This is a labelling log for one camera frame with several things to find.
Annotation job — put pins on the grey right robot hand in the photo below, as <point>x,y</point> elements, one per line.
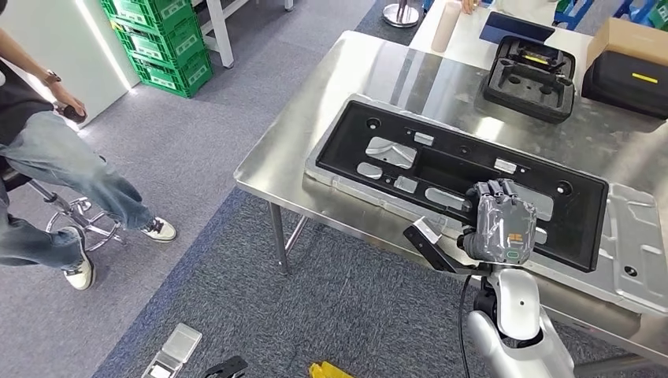
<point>503,229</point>

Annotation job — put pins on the person's hand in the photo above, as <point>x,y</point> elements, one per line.
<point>469,5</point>

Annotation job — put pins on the black plastic plate frame part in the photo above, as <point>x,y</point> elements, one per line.
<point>454,172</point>

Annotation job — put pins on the dark handheld controller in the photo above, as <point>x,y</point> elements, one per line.
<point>75,115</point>

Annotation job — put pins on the stainless steel workbench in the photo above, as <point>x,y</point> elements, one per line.
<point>313,115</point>

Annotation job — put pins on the beige roll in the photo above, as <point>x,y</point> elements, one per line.
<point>446,26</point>

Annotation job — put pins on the dark blue pad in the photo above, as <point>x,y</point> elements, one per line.
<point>511,28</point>

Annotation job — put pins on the white desk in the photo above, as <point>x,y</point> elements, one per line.
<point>464,57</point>

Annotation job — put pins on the black foam case insert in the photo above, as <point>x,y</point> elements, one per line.
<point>527,99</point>

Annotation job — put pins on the stamped sheet metal panel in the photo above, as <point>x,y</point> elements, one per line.
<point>636,235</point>

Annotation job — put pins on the cardboard box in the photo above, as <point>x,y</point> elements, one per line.
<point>626,36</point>

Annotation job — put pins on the black case yellow stripe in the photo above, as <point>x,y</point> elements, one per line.
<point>616,88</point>

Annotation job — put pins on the crumpled yellow floor tape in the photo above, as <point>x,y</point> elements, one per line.
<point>326,371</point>

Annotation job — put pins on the white table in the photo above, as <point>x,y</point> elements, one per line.
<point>222,36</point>

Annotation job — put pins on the metal floor outlet box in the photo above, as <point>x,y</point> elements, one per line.
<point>180,342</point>

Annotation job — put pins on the chrome stool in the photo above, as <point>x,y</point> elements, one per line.
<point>78,207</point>

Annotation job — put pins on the person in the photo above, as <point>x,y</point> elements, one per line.
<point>52,156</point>

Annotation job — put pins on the chrome pedestal base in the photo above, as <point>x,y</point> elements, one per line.
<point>401,15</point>

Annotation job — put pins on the black right camera bracket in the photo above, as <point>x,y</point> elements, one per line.
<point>438,258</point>

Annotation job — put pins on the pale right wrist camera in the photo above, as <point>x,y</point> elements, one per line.
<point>428,229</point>

